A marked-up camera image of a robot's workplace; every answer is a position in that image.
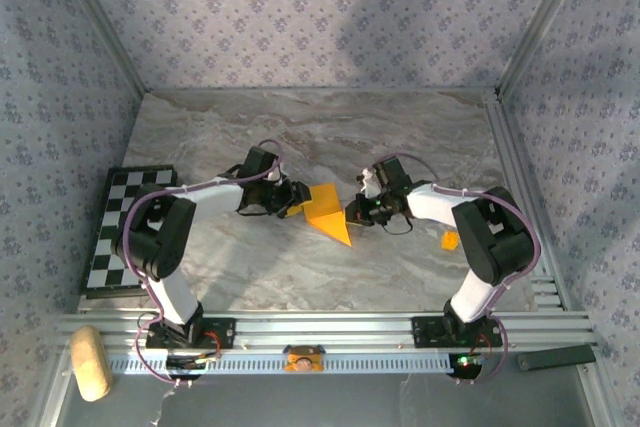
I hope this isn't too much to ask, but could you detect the orange paper sheet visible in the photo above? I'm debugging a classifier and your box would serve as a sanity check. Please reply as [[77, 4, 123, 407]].
[[299, 182, 353, 248]]

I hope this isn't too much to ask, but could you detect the black white checkerboard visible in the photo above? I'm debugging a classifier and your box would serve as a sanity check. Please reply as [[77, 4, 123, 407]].
[[81, 165, 179, 299]]

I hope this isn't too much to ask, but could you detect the circuit board with status light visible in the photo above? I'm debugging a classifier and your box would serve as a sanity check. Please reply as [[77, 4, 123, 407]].
[[448, 352, 487, 379]]

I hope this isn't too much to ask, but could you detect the black bar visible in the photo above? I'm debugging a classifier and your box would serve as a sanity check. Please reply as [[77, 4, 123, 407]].
[[516, 344, 597, 373]]

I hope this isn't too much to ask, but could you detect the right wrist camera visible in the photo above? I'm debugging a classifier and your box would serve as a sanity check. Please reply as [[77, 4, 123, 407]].
[[355, 169, 380, 198]]

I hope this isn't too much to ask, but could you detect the aluminium front rail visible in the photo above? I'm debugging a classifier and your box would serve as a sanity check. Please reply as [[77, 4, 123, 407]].
[[54, 311, 599, 349]]

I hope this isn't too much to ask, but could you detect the aluminium side rail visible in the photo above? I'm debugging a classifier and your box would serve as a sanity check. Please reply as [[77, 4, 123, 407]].
[[482, 91, 566, 311]]

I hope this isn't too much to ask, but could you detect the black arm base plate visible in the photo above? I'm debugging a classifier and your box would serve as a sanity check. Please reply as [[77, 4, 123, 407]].
[[145, 317, 237, 350], [411, 315, 504, 349]]

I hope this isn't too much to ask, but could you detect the white slotted cable duct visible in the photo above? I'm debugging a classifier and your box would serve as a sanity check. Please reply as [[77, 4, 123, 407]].
[[107, 350, 461, 376]]

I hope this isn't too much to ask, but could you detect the circuit board with red wires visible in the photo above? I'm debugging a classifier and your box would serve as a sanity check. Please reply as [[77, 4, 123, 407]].
[[164, 354, 222, 374]]

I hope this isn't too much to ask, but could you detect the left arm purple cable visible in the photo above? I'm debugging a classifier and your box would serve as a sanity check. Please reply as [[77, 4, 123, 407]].
[[122, 139, 286, 388]]

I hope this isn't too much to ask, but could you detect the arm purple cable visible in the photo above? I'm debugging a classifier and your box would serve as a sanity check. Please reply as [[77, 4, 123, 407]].
[[122, 139, 286, 388], [382, 152, 543, 388]]

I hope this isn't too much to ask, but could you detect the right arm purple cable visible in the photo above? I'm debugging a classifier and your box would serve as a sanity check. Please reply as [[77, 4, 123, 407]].
[[382, 152, 543, 388]]

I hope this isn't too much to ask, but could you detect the aluminium frame post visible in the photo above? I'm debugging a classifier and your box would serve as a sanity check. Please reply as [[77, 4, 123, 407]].
[[52, 0, 147, 94], [497, 0, 597, 94]]

